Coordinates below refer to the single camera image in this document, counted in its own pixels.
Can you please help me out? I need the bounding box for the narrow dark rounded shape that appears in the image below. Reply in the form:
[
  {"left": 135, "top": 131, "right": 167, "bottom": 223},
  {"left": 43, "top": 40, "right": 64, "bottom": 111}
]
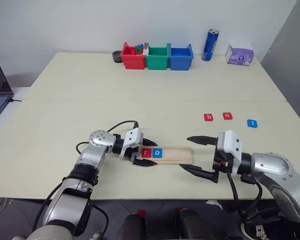
[{"left": 121, "top": 213, "right": 147, "bottom": 240}]

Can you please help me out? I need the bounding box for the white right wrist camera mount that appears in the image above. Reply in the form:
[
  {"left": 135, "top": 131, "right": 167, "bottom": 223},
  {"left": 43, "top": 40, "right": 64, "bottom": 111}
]
[{"left": 216, "top": 129, "right": 243, "bottom": 175}]

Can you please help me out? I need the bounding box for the purple tissue box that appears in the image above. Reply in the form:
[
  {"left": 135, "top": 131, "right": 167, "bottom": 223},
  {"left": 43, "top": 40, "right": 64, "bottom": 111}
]
[{"left": 226, "top": 41, "right": 255, "bottom": 66}]

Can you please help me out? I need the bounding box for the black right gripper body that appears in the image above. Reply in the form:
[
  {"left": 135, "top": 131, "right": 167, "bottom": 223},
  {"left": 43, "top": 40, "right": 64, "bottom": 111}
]
[{"left": 211, "top": 144, "right": 235, "bottom": 175}]

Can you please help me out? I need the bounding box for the wooden letter tray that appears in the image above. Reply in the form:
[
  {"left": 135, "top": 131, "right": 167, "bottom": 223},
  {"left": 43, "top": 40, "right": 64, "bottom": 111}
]
[{"left": 139, "top": 146, "right": 193, "bottom": 166}]

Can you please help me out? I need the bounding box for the red plastic bin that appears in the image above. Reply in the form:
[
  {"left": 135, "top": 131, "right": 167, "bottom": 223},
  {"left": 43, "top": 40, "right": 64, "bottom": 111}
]
[{"left": 121, "top": 41, "right": 147, "bottom": 70}]

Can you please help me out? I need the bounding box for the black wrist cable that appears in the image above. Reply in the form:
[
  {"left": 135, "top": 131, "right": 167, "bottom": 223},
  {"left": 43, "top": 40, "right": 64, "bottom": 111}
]
[
  {"left": 75, "top": 120, "right": 140, "bottom": 156},
  {"left": 224, "top": 172, "right": 266, "bottom": 221}
]

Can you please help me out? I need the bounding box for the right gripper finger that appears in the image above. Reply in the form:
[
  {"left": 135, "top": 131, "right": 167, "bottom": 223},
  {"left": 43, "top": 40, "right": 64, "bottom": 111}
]
[
  {"left": 179, "top": 164, "right": 220, "bottom": 184},
  {"left": 186, "top": 135, "right": 219, "bottom": 146}
]

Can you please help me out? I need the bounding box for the black left shoulder cable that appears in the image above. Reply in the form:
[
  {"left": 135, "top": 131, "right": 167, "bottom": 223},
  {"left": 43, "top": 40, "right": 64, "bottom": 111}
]
[{"left": 32, "top": 176, "right": 109, "bottom": 236}]

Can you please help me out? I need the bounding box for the blue plastic bin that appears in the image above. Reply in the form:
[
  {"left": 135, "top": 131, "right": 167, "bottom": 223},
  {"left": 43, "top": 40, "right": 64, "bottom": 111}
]
[{"left": 169, "top": 43, "right": 195, "bottom": 71}]

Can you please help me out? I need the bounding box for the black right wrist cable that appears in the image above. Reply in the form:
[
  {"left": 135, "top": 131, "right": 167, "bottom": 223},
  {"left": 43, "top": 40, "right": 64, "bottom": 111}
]
[{"left": 224, "top": 172, "right": 266, "bottom": 221}]

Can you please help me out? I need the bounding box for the wide dark rounded shape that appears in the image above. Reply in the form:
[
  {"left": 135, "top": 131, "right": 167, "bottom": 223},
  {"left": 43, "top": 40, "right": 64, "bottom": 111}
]
[{"left": 174, "top": 208, "right": 206, "bottom": 240}]

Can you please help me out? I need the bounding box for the black and white shoe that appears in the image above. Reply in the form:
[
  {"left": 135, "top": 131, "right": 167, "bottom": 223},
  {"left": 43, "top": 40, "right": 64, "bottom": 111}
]
[{"left": 240, "top": 219, "right": 268, "bottom": 240}]

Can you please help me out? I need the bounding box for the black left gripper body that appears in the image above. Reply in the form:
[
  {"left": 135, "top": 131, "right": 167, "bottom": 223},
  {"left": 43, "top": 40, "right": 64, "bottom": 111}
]
[{"left": 124, "top": 146, "right": 144, "bottom": 164}]

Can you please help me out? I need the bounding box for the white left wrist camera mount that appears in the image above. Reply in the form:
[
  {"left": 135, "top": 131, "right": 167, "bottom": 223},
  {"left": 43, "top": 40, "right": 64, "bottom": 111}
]
[{"left": 119, "top": 127, "right": 144, "bottom": 160}]

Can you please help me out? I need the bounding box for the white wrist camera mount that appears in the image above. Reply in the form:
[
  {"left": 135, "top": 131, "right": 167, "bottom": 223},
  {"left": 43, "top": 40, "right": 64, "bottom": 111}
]
[
  {"left": 119, "top": 127, "right": 144, "bottom": 160},
  {"left": 216, "top": 129, "right": 243, "bottom": 175}
]

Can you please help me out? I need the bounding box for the blue letter o block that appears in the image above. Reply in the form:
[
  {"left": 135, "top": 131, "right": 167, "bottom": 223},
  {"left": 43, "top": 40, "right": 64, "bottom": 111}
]
[{"left": 151, "top": 147, "right": 163, "bottom": 159}]

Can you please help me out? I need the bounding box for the blue drink can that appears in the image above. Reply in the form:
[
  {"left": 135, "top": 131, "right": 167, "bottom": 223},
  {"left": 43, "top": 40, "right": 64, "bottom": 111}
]
[{"left": 201, "top": 28, "right": 220, "bottom": 62}]

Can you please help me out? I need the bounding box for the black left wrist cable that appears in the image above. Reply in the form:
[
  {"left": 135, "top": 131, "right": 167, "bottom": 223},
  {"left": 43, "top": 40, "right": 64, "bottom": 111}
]
[{"left": 75, "top": 120, "right": 140, "bottom": 156}]

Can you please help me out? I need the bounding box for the green plastic bin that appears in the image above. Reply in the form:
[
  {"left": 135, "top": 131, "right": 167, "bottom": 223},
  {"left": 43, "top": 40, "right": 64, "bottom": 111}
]
[{"left": 144, "top": 42, "right": 171, "bottom": 70}]

